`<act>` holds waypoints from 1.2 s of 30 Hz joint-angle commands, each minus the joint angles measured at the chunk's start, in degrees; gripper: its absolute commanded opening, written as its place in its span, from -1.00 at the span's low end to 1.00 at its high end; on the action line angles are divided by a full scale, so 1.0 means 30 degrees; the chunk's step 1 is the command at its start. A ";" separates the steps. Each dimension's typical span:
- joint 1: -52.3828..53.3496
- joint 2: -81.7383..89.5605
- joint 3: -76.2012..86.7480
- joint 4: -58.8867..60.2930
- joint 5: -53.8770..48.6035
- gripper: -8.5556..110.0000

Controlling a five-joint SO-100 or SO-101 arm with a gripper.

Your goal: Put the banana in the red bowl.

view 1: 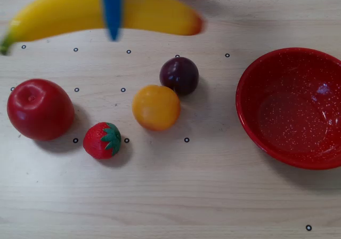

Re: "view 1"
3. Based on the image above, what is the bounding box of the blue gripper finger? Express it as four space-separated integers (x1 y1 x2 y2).
99 0 124 42

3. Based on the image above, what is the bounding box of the red toy strawberry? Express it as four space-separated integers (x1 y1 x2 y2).
83 121 123 160

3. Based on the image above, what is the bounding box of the red toy apple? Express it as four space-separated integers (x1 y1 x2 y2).
6 78 75 142

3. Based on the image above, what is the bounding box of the orange yellow toy fruit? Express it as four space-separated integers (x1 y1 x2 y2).
132 84 182 132

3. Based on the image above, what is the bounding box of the red speckled enamel bowl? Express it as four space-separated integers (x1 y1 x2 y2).
235 47 341 170

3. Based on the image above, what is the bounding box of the yellow toy banana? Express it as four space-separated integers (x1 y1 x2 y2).
0 0 206 56

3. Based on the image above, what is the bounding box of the dark purple toy plum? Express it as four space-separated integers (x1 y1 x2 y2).
159 56 200 96

